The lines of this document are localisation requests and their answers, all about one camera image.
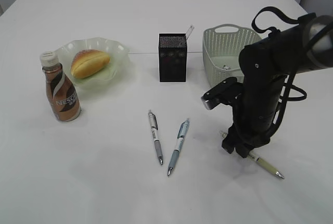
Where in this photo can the blue grey pen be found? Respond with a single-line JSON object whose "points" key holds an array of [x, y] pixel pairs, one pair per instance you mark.
{"points": [[178, 147]]}

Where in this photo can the black covered right gripper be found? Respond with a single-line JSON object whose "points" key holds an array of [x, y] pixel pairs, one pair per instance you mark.
{"points": [[241, 136]]}

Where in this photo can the clear plastic ruler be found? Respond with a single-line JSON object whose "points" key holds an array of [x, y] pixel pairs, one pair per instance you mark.
{"points": [[189, 31]]}

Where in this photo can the pale green plastic basket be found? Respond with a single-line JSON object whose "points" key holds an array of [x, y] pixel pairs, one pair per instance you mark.
{"points": [[221, 46]]}

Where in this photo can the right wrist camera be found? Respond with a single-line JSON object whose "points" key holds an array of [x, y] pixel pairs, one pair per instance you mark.
{"points": [[226, 92]]}

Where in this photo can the yellow bread loaf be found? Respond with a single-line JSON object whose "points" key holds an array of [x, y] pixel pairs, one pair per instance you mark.
{"points": [[88, 62]]}

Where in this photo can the brown coffee drink bottle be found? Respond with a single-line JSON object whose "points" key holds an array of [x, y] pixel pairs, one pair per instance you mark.
{"points": [[60, 91]]}

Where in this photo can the black mesh pen holder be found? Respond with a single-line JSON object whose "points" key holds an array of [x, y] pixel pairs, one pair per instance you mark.
{"points": [[172, 50]]}

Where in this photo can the grey grip pen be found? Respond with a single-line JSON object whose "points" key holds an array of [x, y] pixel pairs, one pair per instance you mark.
{"points": [[154, 133]]}

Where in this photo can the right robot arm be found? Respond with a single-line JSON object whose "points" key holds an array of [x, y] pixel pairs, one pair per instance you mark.
{"points": [[269, 67]]}

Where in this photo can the paper ball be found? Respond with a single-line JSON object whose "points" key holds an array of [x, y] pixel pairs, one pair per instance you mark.
{"points": [[225, 67]]}

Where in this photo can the pale green glass plate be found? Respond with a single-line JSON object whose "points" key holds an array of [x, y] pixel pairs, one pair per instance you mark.
{"points": [[118, 58]]}

